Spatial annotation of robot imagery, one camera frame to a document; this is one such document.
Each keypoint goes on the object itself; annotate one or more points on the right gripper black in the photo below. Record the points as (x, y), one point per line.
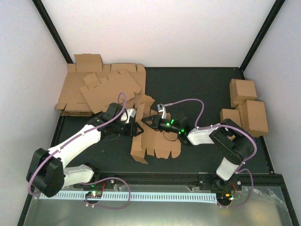
(154, 125)

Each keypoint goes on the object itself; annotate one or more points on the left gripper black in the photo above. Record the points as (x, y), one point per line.
(131, 131)

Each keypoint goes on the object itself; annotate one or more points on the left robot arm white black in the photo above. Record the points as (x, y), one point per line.
(49, 172)

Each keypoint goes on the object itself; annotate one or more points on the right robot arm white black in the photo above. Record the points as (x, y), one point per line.
(236, 145)

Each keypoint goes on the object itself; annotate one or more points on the folded cardboard box small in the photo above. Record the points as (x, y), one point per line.
(231, 117)

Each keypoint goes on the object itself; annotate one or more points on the stack of flat cardboard blanks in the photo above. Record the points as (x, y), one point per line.
(71, 101)

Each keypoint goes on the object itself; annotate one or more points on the left controller board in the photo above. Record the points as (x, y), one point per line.
(94, 194)

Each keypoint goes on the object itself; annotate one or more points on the controller board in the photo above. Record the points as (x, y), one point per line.
(228, 196)
(94, 194)

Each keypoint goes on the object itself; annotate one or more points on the right controller board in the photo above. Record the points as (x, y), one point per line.
(228, 196)

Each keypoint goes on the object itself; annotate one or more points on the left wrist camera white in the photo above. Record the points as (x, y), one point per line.
(128, 115)

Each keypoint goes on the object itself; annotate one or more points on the white slotted cable duct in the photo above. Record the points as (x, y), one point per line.
(135, 196)

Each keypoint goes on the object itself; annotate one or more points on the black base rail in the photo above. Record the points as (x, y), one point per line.
(205, 181)

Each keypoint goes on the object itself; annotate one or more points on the left black frame post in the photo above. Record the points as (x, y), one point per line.
(52, 30)

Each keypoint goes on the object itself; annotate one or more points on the black frame post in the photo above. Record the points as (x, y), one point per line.
(52, 30)
(261, 33)

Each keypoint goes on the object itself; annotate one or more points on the right black frame post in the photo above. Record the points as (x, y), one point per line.
(261, 33)

